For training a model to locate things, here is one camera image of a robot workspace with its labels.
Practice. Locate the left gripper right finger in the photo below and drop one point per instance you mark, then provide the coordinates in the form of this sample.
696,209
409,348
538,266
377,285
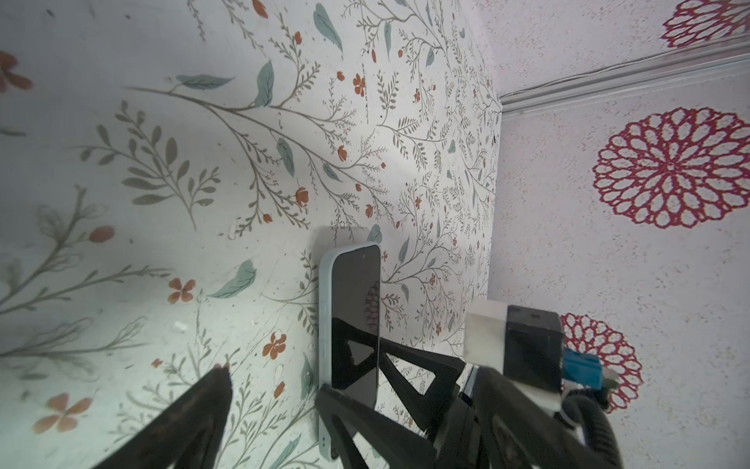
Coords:
339,414

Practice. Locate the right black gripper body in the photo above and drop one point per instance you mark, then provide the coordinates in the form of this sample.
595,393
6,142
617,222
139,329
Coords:
502,428

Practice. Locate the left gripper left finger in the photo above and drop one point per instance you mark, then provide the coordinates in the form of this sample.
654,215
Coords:
188,434

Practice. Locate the phone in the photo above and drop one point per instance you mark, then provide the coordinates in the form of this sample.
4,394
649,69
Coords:
349,321

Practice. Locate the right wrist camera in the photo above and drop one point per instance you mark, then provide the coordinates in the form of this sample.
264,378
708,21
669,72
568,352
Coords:
527,346

